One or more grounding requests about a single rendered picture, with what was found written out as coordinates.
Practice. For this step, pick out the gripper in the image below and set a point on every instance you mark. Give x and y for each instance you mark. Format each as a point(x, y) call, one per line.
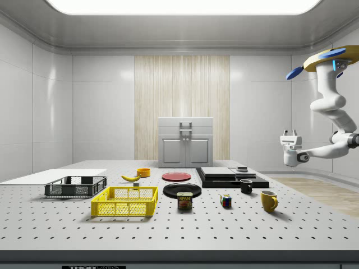
point(291, 141)

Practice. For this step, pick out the black mug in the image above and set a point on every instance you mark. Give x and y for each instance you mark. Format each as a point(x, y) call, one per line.
point(245, 187)

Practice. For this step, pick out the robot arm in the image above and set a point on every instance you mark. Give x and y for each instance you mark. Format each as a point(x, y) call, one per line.
point(326, 84)

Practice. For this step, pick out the yellow mug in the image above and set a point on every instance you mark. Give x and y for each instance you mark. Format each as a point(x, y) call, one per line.
point(267, 201)

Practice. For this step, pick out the drone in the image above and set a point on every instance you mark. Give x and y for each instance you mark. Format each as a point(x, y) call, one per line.
point(314, 61)

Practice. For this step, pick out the puzzle cube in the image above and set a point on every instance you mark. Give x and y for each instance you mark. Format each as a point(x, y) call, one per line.
point(226, 201)

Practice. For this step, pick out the white cabinet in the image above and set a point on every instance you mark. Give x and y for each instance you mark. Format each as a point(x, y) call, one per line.
point(185, 145)

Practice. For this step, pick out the red plate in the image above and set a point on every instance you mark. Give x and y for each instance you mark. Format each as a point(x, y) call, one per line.
point(176, 176)

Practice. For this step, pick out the flat-sided can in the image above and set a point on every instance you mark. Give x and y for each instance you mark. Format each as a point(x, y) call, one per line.
point(184, 201)

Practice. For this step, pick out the black plate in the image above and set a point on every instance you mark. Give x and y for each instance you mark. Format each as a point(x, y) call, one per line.
point(174, 189)

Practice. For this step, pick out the yellow bowl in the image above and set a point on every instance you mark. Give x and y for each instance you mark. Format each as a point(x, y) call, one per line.
point(143, 173)

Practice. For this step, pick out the banana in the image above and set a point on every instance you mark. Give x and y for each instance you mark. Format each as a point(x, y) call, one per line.
point(131, 178)

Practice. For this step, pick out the yellow basket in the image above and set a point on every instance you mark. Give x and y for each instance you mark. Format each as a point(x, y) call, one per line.
point(123, 208)

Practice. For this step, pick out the dark grey basket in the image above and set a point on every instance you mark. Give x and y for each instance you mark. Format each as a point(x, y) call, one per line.
point(73, 190)

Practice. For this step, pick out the white board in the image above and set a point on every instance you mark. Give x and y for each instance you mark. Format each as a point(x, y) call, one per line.
point(42, 176)

